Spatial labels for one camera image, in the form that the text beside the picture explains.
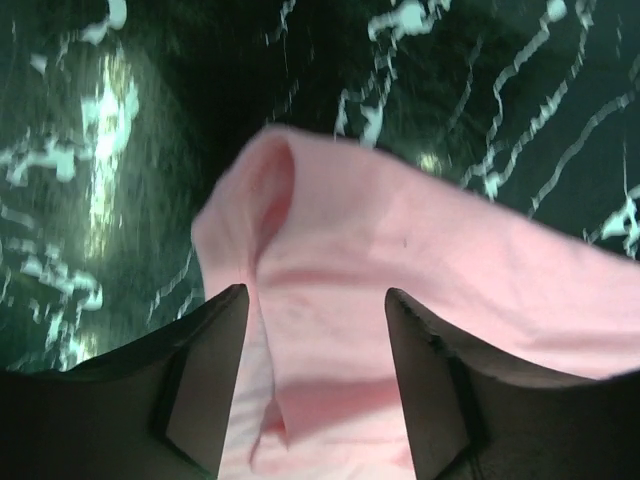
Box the pink t-shirt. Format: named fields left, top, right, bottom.
left=192, top=128, right=639, bottom=479

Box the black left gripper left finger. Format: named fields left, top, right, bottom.
left=1, top=284, right=249, bottom=479

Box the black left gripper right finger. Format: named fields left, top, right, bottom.
left=385, top=289, right=639, bottom=479

